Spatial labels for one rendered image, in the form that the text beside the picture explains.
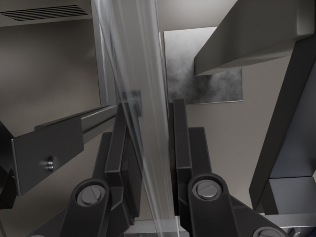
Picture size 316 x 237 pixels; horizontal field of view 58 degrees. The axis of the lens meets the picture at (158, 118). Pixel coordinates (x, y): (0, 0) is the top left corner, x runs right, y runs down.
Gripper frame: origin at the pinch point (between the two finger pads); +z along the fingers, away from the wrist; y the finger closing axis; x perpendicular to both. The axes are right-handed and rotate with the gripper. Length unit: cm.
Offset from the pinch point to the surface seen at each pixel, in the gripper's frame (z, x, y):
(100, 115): 32.5, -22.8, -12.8
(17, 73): 79, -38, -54
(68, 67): 79, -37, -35
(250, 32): 16.3, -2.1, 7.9
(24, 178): 7.7, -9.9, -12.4
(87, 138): 23.9, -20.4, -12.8
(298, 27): 7.6, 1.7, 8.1
